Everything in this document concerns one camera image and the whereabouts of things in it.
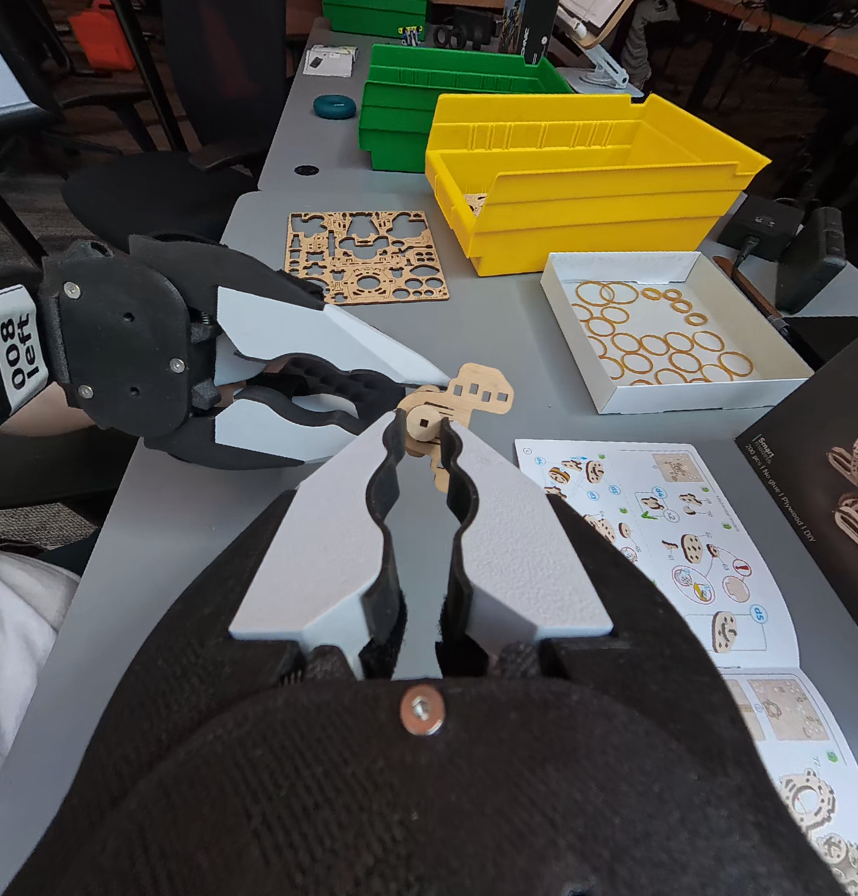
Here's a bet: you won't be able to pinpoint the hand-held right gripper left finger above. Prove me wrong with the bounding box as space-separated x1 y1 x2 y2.
229 410 409 680

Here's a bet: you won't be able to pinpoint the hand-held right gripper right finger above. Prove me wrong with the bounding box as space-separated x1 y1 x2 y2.
436 417 615 674

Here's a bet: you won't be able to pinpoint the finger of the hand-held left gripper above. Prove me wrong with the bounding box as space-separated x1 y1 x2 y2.
214 388 375 464
215 286 453 417

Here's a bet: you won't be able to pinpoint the wooden model assembly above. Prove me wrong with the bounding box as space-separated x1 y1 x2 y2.
397 363 515 494

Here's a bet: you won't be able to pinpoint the black model kit box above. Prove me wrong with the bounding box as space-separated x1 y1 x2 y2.
735 343 858 655

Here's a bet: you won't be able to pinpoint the person's left hand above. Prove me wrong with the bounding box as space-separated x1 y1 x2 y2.
0 395 102 442

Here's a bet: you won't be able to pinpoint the laser-cut plywood part sheet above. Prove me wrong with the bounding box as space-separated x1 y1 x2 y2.
283 210 451 305

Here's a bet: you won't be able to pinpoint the black office chair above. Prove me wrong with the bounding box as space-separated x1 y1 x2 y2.
61 0 290 242

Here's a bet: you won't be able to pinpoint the white instruction booklet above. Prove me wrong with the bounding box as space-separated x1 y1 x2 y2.
514 439 858 896

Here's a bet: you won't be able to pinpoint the large green plastic bin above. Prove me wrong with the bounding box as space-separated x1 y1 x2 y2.
359 43 577 174

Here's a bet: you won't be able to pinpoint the white cardboard tray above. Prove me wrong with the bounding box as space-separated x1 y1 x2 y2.
541 251 815 415

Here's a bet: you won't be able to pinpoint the small white printed card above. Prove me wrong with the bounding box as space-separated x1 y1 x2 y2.
303 45 360 78

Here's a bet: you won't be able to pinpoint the white printed sign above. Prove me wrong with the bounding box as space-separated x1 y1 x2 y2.
0 21 41 123

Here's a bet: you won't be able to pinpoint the orange object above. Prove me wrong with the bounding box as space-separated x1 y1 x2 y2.
68 0 136 71

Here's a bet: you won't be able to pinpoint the person's white clothing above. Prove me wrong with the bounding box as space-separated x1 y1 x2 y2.
0 546 80 806

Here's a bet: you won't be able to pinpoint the yellow plastic bin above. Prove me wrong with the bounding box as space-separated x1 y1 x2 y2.
425 93 771 277

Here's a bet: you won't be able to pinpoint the small green plastic bin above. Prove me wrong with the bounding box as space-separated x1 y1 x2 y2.
321 0 430 39

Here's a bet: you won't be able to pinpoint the black tape rolls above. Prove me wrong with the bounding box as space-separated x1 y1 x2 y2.
429 21 493 50

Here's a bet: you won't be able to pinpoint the brown pen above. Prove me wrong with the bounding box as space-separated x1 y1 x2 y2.
712 255 787 330

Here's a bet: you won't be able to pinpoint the dark upright product box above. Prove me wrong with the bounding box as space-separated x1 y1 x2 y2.
499 0 559 60

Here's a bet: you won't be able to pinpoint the white desk stand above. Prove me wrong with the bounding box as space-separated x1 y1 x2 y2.
569 38 645 92

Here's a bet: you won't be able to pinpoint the black power adapter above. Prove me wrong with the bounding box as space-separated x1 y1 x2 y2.
717 195 804 261

